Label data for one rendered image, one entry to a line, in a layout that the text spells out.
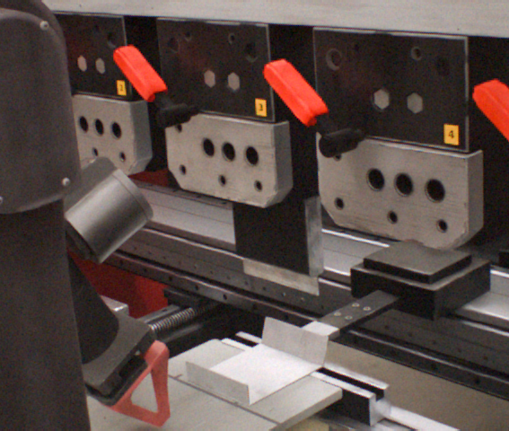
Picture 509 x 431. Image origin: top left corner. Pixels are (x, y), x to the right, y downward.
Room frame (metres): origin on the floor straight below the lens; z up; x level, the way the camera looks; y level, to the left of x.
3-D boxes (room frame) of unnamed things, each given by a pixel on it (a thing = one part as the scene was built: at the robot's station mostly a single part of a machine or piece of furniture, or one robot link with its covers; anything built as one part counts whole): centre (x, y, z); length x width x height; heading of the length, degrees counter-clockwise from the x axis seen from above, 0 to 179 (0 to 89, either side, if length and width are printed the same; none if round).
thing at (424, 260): (1.06, -0.13, 1.01); 0.26 x 0.12 x 0.05; 133
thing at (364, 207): (0.81, -0.14, 1.26); 0.15 x 0.09 x 0.17; 43
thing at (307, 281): (0.94, -0.02, 1.13); 0.10 x 0.02 x 0.10; 43
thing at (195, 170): (0.96, 0.00, 1.26); 0.15 x 0.09 x 0.17; 43
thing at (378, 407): (0.93, -0.03, 0.99); 0.20 x 0.03 x 0.03; 43
